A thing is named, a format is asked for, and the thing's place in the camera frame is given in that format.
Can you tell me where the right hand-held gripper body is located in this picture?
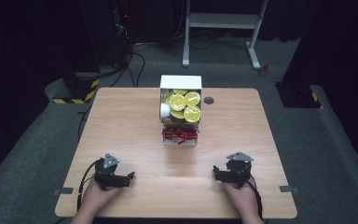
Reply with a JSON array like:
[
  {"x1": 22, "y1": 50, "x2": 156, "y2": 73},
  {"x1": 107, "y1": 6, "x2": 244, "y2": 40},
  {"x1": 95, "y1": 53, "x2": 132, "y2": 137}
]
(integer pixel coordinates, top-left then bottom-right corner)
[{"x1": 225, "y1": 151, "x2": 255, "y2": 189}]

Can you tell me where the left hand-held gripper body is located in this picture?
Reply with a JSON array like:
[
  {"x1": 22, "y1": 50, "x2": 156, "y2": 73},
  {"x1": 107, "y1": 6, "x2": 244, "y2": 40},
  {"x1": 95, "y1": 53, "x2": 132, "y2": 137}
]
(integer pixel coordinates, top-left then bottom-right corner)
[{"x1": 93, "y1": 152, "x2": 121, "y2": 191}]

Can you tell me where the person's left hand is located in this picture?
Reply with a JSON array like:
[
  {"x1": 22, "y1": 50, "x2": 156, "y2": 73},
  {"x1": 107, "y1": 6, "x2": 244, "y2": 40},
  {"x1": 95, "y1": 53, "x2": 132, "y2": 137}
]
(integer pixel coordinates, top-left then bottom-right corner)
[{"x1": 79, "y1": 179, "x2": 123, "y2": 217}]

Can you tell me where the person's right hand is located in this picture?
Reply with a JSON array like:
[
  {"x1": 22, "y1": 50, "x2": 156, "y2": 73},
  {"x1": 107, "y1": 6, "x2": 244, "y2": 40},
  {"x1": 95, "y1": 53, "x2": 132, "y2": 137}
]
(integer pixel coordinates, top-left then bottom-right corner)
[{"x1": 223, "y1": 181, "x2": 259, "y2": 218}]

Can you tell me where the grey tape strip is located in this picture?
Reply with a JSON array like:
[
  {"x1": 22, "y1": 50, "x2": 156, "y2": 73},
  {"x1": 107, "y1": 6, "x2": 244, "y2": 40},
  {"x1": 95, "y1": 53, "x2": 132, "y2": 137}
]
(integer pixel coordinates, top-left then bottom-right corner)
[
  {"x1": 52, "y1": 187, "x2": 75, "y2": 196},
  {"x1": 278, "y1": 185, "x2": 300, "y2": 194}
]

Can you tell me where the heap of red packets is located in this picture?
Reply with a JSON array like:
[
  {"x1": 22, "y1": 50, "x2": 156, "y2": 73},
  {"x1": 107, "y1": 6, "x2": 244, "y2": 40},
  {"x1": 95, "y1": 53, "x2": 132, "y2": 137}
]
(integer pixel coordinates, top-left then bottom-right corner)
[{"x1": 161, "y1": 123, "x2": 200, "y2": 146}]

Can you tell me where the yellow-black striped stand base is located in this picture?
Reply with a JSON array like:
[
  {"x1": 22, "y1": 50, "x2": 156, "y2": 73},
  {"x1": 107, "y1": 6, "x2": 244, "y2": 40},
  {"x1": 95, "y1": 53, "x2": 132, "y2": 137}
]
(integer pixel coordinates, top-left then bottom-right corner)
[{"x1": 52, "y1": 70, "x2": 101, "y2": 105}]

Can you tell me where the black stand base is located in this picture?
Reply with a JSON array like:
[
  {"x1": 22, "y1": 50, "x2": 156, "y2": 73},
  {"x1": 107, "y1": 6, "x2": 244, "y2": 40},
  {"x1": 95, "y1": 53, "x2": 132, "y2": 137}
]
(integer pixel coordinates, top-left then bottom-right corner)
[{"x1": 274, "y1": 80, "x2": 322, "y2": 109}]

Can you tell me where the white cardboard box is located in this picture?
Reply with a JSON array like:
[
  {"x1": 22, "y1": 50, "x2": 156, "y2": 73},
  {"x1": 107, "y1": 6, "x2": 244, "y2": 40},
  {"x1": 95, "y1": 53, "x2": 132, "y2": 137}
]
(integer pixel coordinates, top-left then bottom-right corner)
[{"x1": 158, "y1": 74, "x2": 203, "y2": 147}]

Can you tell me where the small red floor object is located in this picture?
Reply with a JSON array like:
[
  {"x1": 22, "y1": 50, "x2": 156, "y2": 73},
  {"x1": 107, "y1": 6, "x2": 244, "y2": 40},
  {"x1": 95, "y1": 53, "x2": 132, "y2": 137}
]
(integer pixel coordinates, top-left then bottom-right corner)
[{"x1": 258, "y1": 63, "x2": 270, "y2": 77}]

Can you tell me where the dark equipment rack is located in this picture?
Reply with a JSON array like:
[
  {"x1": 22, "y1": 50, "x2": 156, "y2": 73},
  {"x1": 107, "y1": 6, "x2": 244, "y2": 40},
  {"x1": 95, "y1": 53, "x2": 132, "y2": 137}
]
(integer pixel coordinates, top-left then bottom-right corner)
[{"x1": 110, "y1": 0, "x2": 134, "y2": 68}]

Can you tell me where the white metal stand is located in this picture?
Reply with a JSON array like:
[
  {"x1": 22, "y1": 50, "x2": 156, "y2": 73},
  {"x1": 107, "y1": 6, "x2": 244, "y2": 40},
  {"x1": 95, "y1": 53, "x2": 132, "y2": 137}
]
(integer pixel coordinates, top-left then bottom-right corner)
[{"x1": 182, "y1": 0, "x2": 269, "y2": 71}]

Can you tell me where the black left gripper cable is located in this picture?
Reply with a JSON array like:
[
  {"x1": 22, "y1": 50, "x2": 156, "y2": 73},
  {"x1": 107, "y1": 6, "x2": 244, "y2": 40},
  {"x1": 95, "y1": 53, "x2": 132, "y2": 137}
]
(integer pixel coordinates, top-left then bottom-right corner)
[{"x1": 76, "y1": 161, "x2": 98, "y2": 212}]

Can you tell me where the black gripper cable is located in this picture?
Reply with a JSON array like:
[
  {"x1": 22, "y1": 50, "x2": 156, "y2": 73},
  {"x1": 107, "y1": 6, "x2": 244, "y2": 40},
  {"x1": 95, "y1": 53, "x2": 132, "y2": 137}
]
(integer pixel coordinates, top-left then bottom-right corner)
[
  {"x1": 76, "y1": 161, "x2": 98, "y2": 212},
  {"x1": 247, "y1": 175, "x2": 264, "y2": 219}
]

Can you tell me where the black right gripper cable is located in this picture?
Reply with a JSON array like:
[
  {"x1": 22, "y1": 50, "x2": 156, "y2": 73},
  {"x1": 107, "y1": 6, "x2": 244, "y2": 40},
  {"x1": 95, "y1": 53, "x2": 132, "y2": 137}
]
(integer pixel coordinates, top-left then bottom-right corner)
[{"x1": 247, "y1": 175, "x2": 264, "y2": 219}]

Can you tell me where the black floor cable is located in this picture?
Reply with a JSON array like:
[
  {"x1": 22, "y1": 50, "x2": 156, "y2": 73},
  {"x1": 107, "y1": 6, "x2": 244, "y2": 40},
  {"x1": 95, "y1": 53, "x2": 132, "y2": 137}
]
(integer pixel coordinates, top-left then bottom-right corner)
[{"x1": 109, "y1": 43, "x2": 146, "y2": 89}]

